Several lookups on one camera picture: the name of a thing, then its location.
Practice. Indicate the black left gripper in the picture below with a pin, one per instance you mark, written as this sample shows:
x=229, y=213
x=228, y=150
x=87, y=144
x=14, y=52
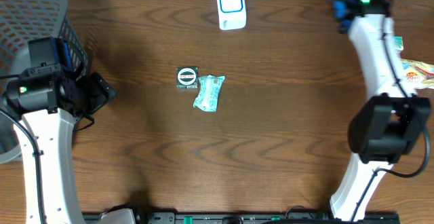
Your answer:
x=100, y=90

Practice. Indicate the round white red lid cup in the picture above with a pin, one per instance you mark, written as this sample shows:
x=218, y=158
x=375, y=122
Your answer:
x=187, y=78

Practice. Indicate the green snack packet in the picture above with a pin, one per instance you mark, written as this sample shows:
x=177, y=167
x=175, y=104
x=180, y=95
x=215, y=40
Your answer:
x=207, y=99

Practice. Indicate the small teal white packet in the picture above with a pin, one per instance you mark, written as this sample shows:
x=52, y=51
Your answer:
x=398, y=43

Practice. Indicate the white blue snack bag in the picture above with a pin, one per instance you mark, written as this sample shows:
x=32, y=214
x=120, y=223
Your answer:
x=419, y=74

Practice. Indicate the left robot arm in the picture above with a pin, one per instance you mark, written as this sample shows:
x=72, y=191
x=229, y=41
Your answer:
x=45, y=104

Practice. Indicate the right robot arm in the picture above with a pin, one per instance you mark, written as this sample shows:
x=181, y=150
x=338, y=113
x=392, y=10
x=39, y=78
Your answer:
x=393, y=117

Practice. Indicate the white barcode scanner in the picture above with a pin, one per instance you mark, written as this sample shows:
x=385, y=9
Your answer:
x=231, y=14

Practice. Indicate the grey plastic mesh basket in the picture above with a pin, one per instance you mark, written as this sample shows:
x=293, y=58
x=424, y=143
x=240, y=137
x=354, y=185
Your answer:
x=25, y=20

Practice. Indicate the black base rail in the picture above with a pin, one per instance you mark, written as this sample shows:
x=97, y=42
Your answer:
x=129, y=216

